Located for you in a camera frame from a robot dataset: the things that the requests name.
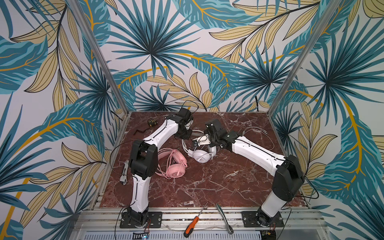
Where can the white headphones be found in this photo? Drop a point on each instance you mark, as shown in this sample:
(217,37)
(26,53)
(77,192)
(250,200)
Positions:
(201,154)

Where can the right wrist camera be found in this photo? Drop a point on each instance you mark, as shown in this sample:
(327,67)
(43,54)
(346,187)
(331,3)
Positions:
(203,140)

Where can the silver adjustable wrench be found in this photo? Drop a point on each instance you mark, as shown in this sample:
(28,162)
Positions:
(123,178)

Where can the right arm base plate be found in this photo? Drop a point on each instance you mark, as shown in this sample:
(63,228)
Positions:
(253,219)

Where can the orange handle screwdriver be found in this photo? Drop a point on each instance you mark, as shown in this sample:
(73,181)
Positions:
(193,223)

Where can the black hex key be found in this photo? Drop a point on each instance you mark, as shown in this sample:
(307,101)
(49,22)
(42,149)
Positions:
(140,131)

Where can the pink cat-ear headphones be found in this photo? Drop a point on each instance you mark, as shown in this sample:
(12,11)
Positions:
(176,164)

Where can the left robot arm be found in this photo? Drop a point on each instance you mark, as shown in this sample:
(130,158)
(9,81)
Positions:
(144,161)

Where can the metal pliers tool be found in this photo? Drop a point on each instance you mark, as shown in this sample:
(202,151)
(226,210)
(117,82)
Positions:
(228,226)

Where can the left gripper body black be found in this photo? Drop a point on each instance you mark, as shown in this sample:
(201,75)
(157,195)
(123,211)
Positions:
(186,132)

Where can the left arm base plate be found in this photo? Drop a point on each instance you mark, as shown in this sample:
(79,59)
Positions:
(133,220)

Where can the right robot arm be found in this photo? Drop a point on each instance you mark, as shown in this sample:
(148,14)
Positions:
(287,171)

